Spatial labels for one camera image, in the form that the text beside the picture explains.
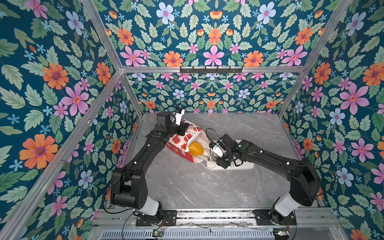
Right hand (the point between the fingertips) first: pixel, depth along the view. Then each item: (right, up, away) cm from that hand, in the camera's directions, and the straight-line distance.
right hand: (219, 159), depth 84 cm
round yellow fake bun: (-14, +5, +8) cm, 17 cm away
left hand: (-17, +23, -2) cm, 28 cm away
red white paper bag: (-23, +9, +1) cm, 25 cm away
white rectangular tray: (-4, -2, +1) cm, 5 cm away
